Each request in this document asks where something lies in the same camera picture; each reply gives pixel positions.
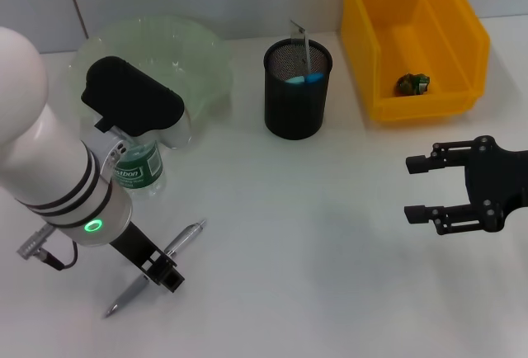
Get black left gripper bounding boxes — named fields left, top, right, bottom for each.
left=108, top=223, right=186, bottom=295

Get clear water bottle green label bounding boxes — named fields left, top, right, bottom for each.
left=111, top=139, right=167, bottom=201

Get green plastic wrapper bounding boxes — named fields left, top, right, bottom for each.
left=396, top=72, right=431, bottom=97

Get green glass fruit bowl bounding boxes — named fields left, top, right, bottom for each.
left=68, top=13, right=235, bottom=144

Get black mesh pen holder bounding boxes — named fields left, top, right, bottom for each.
left=262, top=38, right=334, bottom=142

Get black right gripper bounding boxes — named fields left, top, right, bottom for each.
left=403, top=134, right=528, bottom=238

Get transparent plastic ruler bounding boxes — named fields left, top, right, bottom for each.
left=288, top=18, right=315, bottom=77

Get left gripper cable with plugs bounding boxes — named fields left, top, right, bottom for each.
left=15, top=224, right=80, bottom=272

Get silver pen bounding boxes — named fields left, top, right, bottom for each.
left=101, top=217, right=209, bottom=321

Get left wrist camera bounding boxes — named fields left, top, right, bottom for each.
left=79, top=55, right=196, bottom=152

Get blue scissors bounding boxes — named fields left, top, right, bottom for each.
left=285, top=71, right=326, bottom=86

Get yellow plastic bin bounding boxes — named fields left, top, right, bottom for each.
left=340, top=0, right=492, bottom=122

